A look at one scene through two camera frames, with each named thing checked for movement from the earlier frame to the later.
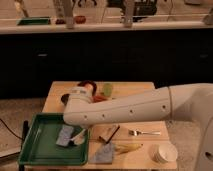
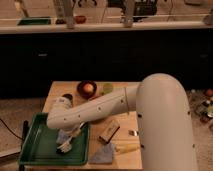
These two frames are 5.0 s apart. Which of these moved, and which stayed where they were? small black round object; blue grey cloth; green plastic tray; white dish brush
Moved: white dish brush
Stayed: blue grey cloth; small black round object; green plastic tray
